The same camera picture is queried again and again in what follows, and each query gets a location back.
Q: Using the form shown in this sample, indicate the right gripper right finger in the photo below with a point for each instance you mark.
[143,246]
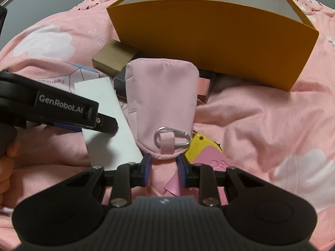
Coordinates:
[200,176]

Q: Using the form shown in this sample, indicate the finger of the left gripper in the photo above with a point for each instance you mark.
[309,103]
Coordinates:
[104,124]

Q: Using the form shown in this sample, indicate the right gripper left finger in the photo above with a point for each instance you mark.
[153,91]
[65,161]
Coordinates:
[128,176]

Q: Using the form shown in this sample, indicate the gold small box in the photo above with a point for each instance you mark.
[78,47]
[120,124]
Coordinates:
[113,57]

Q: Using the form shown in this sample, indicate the pink fabric pouch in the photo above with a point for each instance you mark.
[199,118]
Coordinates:
[160,92]

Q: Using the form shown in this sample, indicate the yellow tape measure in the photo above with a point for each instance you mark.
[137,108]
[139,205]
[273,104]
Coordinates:
[197,144]

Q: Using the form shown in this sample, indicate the person's left hand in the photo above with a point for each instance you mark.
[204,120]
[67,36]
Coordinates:
[7,163]

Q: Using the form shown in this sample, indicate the white flat box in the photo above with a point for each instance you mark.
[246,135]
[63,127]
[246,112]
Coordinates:
[111,143]

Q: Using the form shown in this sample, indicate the dark grey small box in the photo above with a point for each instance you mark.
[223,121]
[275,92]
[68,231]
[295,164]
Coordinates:
[119,84]

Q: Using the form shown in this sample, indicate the silver carabiner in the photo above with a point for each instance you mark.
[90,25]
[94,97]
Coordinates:
[169,136]

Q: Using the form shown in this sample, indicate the pink small box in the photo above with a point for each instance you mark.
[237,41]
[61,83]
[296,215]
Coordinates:
[204,88]

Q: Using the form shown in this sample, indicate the pink cloud-print duvet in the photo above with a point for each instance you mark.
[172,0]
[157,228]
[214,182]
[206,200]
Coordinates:
[286,138]

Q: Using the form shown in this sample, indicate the orange cardboard box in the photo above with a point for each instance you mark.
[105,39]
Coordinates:
[268,41]

